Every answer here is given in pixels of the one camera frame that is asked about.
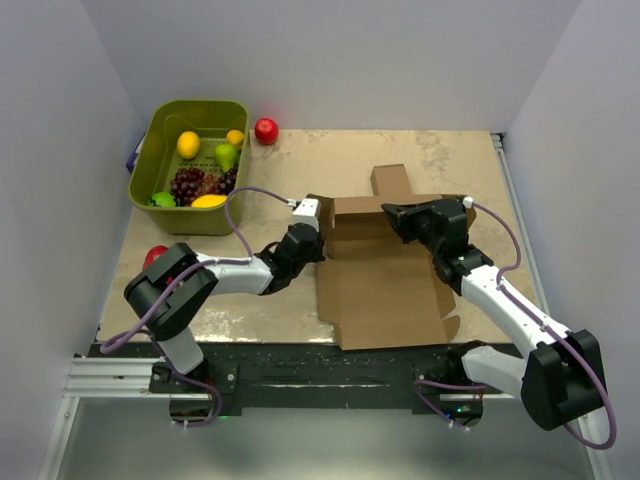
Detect brown cardboard box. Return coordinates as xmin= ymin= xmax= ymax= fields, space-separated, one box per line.
xmin=316 ymin=164 xmax=460 ymax=350

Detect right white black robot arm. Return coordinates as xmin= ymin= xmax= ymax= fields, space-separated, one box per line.
xmin=382 ymin=196 xmax=612 ymax=431

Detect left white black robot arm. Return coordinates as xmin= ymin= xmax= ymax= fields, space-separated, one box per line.
xmin=124 ymin=223 xmax=324 ymax=392

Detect yellow mango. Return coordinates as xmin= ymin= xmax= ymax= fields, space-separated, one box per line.
xmin=191 ymin=194 xmax=227 ymax=209

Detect green pear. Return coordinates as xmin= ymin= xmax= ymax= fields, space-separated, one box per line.
xmin=214 ymin=143 xmax=239 ymax=173

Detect red apple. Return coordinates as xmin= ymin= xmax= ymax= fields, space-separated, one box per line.
xmin=254 ymin=117 xmax=279 ymax=145

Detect small orange fruit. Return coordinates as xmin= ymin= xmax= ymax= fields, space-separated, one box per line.
xmin=225 ymin=129 xmax=245 ymax=151

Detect dark purple grapes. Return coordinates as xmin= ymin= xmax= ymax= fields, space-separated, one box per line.
xmin=170 ymin=167 xmax=238 ymax=207

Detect green plastic basket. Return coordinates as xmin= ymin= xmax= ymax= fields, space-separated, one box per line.
xmin=128 ymin=99 xmax=251 ymax=236

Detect pink dragon fruit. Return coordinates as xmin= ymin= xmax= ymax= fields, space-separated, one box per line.
xmin=143 ymin=245 xmax=168 ymax=270

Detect yellow lemon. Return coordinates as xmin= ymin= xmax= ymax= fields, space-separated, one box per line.
xmin=176 ymin=131 xmax=201 ymax=160

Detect blue white booklet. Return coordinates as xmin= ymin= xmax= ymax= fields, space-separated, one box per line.
xmin=125 ymin=132 xmax=147 ymax=174

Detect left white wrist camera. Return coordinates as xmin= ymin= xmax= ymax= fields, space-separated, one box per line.
xmin=292 ymin=198 xmax=321 ymax=232

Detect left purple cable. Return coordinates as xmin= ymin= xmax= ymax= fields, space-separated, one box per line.
xmin=99 ymin=186 xmax=301 ymax=356

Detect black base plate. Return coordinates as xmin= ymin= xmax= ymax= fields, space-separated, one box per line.
xmin=115 ymin=342 xmax=486 ymax=426

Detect aluminium frame rail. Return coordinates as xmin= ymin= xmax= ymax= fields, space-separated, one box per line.
xmin=37 ymin=130 xmax=616 ymax=480

